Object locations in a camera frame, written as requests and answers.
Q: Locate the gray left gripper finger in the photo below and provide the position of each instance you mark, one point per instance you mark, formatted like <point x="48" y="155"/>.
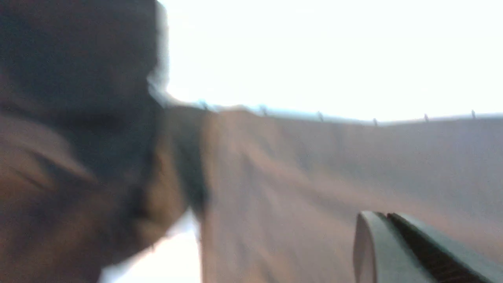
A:
<point x="397" y="248"/>

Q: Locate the gray long-sleeved shirt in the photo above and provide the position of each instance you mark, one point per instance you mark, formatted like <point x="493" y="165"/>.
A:
<point x="277" y="199"/>

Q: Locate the pile of black clothes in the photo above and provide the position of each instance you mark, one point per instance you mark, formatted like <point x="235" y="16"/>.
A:
<point x="82" y="67"/>

